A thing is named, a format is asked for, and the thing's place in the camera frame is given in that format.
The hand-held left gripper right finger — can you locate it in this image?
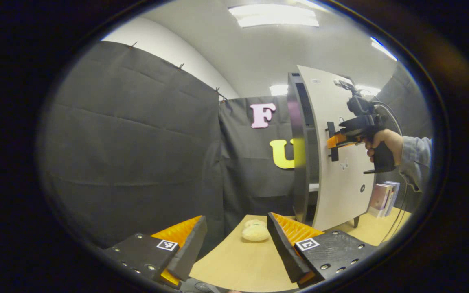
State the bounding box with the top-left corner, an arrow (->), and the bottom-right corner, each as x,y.
267,212 -> 377,289

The light grey cabinet door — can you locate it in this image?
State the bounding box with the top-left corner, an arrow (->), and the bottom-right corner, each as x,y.
298,65 -> 375,232

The cream plush toy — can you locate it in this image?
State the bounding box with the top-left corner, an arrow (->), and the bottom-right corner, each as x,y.
241,219 -> 271,241

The grey cabinet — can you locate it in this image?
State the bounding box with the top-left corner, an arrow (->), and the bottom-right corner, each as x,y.
287,72 -> 360,228

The pink book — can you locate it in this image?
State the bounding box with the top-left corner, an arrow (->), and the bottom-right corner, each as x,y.
368,183 -> 390,217

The black backdrop cloth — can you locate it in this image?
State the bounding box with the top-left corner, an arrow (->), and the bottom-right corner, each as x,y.
39,41 -> 432,249

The black door handle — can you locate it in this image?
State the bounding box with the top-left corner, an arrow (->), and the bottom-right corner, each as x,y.
326,121 -> 340,162

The pale blue book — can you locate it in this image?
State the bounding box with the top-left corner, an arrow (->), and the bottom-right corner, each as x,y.
387,181 -> 400,216

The white book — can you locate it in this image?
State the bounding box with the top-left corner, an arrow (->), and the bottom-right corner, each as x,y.
383,182 -> 395,217

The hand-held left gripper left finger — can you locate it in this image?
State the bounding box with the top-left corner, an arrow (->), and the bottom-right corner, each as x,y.
103,215 -> 208,290

